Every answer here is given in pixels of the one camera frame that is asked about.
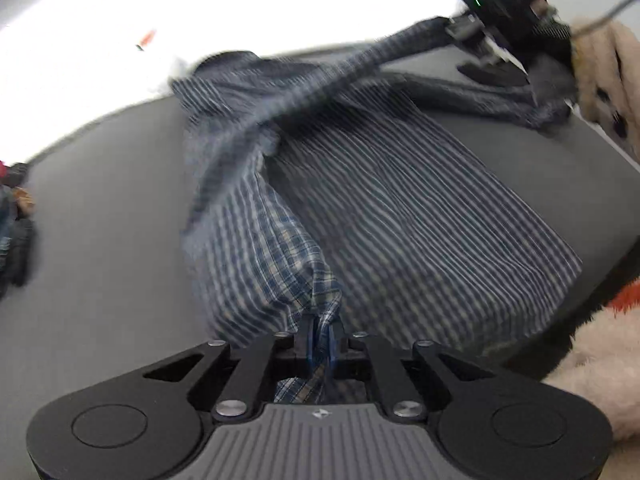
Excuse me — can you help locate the grey cable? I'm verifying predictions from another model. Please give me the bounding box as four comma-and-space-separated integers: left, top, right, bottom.
570, 0, 640, 36

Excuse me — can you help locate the dark grey garment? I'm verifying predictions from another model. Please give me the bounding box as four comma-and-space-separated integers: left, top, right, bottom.
0, 217, 37, 302

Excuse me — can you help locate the blue plaid shirt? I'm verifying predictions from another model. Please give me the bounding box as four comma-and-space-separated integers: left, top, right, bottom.
170, 14, 584, 407

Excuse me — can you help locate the tan leather item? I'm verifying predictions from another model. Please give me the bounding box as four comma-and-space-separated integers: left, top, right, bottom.
14, 187, 37, 216

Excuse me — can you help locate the person's right forearm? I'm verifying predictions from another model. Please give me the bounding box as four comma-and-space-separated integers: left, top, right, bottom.
570, 17, 640, 162

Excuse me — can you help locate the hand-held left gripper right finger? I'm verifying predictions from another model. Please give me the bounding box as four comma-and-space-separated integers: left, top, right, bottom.
324, 320, 506, 419

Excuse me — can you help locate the person's fluffy beige robe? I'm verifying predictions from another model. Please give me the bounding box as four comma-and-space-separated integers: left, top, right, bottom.
542, 282, 640, 444

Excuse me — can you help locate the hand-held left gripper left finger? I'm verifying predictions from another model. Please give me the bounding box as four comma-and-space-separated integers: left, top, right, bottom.
135, 314, 321, 420

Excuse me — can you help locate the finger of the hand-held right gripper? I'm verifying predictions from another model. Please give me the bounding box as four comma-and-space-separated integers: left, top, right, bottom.
445, 12, 502, 54
457, 57, 532, 87

